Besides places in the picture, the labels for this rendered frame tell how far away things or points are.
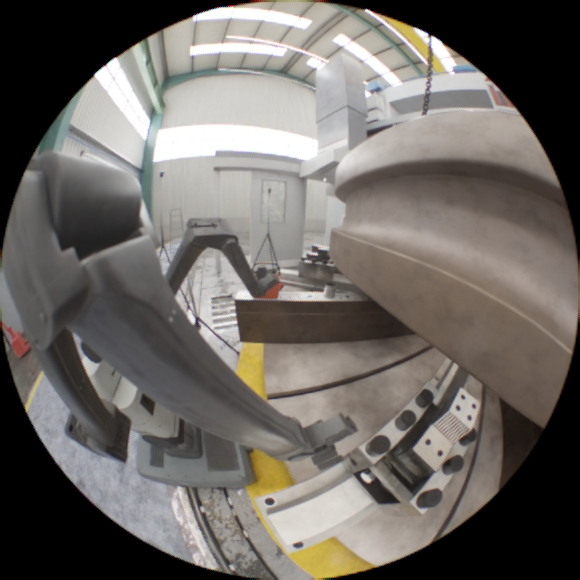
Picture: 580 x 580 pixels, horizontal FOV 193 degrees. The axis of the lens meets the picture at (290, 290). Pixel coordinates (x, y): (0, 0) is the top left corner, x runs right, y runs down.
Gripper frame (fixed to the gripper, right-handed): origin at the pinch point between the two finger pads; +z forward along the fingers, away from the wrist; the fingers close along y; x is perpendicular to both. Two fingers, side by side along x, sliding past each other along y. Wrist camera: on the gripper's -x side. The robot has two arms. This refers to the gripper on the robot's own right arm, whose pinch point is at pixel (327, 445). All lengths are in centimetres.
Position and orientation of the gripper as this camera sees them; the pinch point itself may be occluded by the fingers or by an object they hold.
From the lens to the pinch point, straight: 57.9
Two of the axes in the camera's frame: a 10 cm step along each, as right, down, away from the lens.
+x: -8.4, 5.3, -0.6
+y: -3.1, -4.0, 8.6
